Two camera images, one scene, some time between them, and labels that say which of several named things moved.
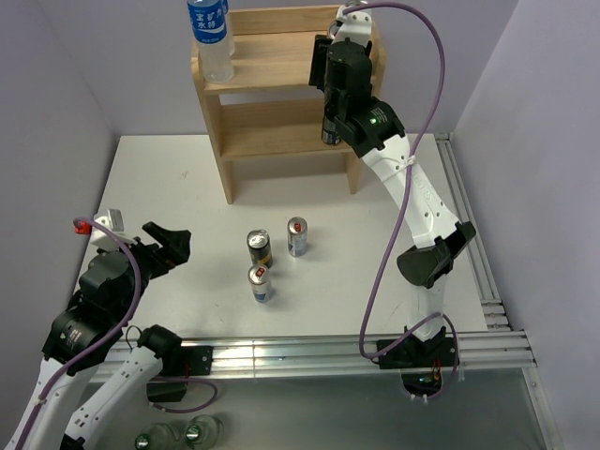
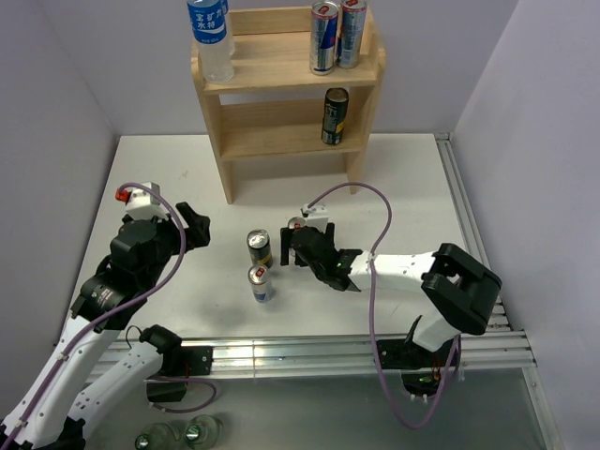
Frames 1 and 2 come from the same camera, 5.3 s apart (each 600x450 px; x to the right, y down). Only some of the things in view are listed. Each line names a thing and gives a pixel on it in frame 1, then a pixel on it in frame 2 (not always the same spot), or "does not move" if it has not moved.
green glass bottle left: [157, 436] does not move
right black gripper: [319, 61] to [286, 233]
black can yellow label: [260, 247] does not move
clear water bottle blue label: [215, 39] does not move
